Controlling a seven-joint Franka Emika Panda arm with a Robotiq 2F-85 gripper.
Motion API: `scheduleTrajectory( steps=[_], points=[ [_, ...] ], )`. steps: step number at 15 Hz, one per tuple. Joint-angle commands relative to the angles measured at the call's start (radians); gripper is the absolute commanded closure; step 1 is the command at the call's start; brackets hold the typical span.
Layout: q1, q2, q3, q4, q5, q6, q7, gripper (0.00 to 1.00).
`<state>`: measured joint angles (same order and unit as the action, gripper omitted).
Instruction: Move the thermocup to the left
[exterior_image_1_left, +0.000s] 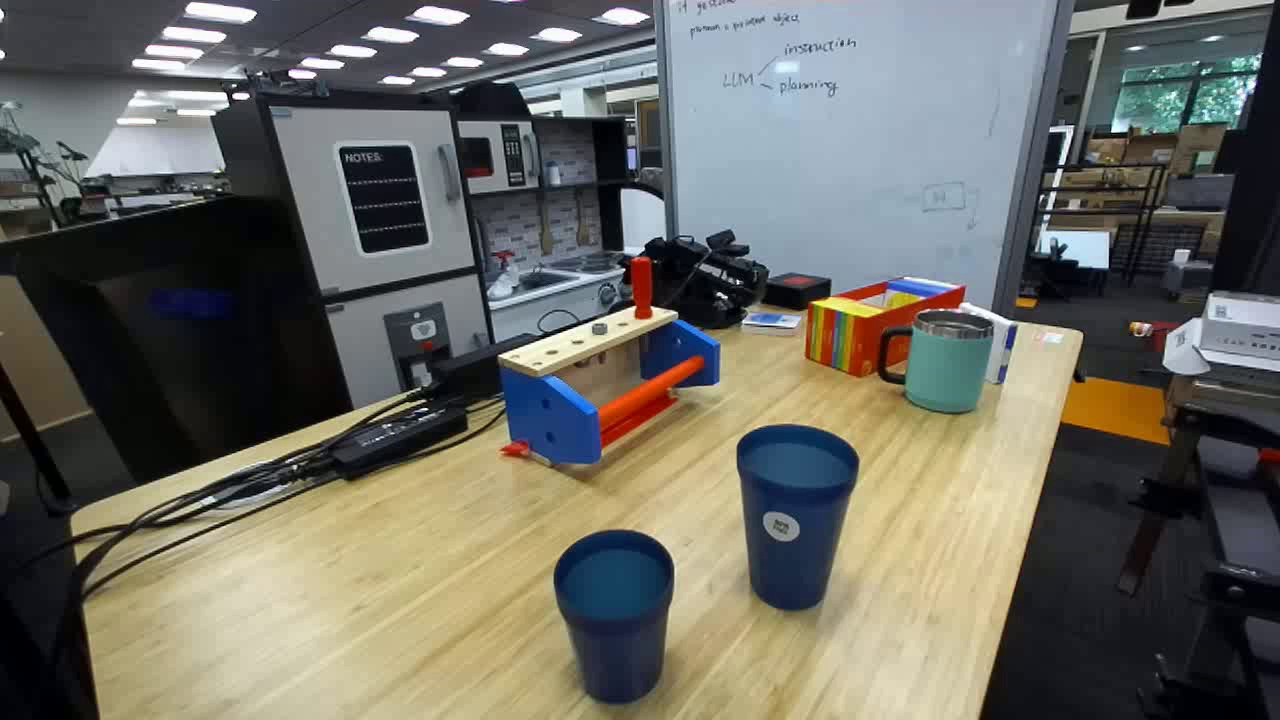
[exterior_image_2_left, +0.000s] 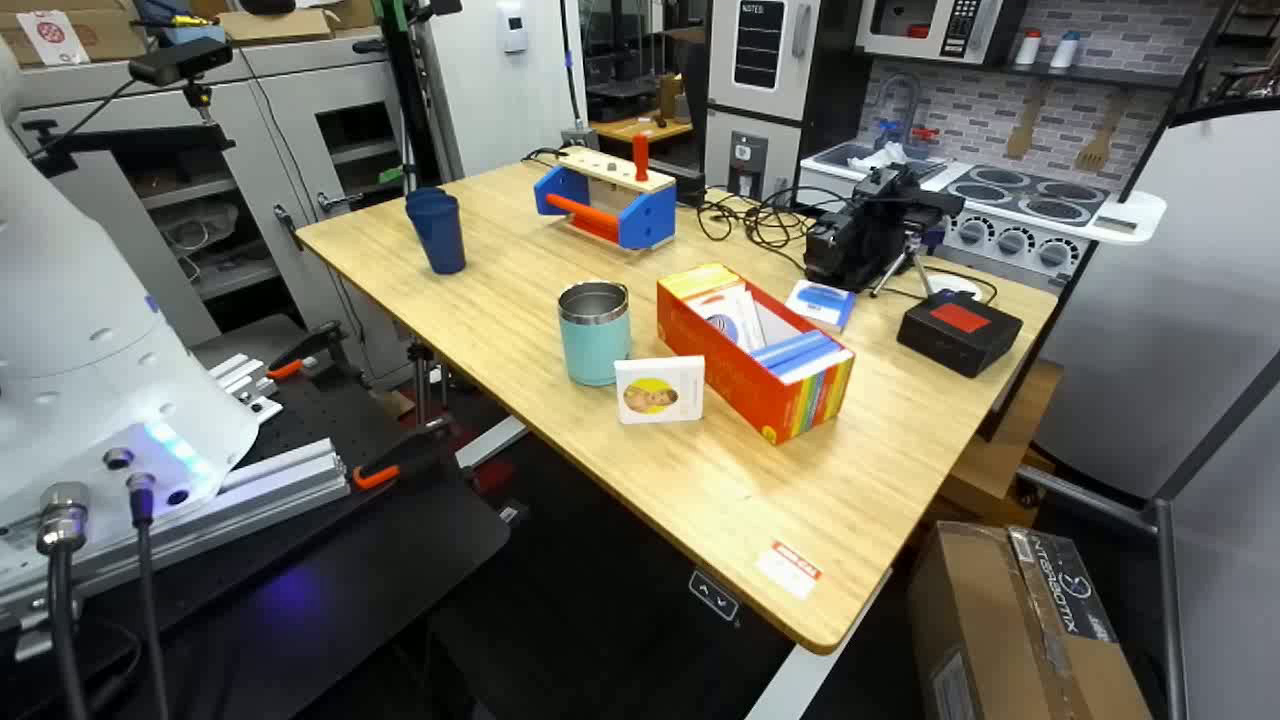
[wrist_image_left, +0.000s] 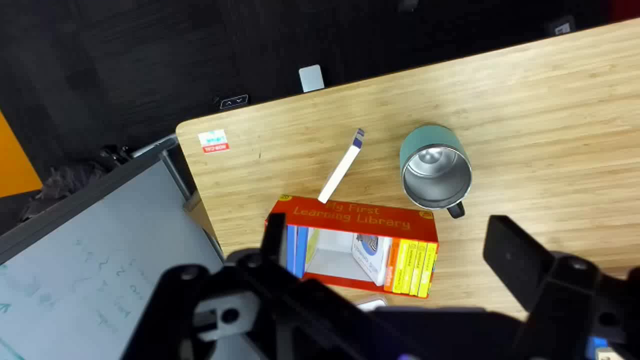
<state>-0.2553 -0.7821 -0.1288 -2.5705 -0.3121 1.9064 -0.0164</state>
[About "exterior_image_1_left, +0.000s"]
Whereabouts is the teal thermo cup mug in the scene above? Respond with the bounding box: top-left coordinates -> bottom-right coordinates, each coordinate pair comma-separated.
875,312 -> 995,415

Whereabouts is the blue wooden peg toy bench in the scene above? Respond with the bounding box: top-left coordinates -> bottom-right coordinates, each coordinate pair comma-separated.
501,307 -> 720,467

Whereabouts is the red peg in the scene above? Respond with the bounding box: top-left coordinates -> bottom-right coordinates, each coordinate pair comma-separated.
630,258 -> 651,319

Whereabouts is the white toy stove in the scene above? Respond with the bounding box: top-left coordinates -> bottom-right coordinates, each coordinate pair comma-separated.
490,267 -> 626,340

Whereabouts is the blue card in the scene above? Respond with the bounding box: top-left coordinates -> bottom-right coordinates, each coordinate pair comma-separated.
739,312 -> 802,331

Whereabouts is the black box red top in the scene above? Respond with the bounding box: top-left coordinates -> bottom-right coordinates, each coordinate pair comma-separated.
763,271 -> 834,307

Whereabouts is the tall blue plastic cup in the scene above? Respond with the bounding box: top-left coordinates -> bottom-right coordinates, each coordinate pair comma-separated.
735,425 -> 859,612

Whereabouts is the colourful orange card box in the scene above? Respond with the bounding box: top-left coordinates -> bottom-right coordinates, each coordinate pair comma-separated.
805,277 -> 966,375

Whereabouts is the short blue plastic cup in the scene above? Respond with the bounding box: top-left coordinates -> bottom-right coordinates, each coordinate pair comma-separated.
552,529 -> 677,704

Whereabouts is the black power brick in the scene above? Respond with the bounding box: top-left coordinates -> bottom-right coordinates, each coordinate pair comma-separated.
329,403 -> 470,482

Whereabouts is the whiteboard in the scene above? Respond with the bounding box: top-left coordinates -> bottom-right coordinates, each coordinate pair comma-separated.
651,0 -> 1079,312

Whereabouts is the white oven cabinet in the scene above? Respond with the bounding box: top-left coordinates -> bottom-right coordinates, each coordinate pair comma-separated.
211,96 -> 494,403

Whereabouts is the black camera equipment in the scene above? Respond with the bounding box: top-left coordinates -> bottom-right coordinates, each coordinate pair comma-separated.
644,230 -> 769,330

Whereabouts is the black cable bundle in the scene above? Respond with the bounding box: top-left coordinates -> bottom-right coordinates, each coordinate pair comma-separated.
63,396 -> 514,604

